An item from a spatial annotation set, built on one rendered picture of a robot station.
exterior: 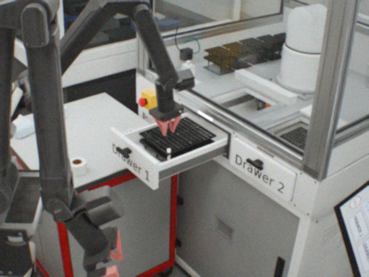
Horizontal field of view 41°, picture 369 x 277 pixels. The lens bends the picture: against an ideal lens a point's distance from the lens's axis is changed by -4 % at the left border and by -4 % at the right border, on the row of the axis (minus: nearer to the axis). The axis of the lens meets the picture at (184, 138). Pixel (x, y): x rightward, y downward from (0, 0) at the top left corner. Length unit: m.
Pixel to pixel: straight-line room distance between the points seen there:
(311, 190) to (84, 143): 0.95
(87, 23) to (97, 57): 1.29
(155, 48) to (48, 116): 0.57
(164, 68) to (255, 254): 0.87
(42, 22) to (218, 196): 1.37
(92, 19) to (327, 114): 0.73
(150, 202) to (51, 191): 1.17
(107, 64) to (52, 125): 1.66
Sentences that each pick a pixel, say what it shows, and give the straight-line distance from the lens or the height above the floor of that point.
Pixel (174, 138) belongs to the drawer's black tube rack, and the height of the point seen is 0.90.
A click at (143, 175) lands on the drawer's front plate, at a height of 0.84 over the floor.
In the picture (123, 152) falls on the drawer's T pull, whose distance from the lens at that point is 1.73.
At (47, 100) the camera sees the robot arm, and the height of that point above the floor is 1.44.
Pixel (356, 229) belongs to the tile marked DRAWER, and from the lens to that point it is 1.37.
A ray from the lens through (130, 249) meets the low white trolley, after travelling 2.22.
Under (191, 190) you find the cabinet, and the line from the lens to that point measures 2.19.
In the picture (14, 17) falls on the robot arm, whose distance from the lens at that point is 0.84.
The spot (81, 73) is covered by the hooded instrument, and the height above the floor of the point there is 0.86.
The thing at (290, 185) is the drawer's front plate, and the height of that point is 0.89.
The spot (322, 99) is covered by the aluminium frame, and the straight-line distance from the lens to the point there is 1.50.
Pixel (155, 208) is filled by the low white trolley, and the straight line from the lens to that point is 2.17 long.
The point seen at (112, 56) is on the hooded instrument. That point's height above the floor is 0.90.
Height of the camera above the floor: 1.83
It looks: 30 degrees down
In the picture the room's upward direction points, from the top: 2 degrees clockwise
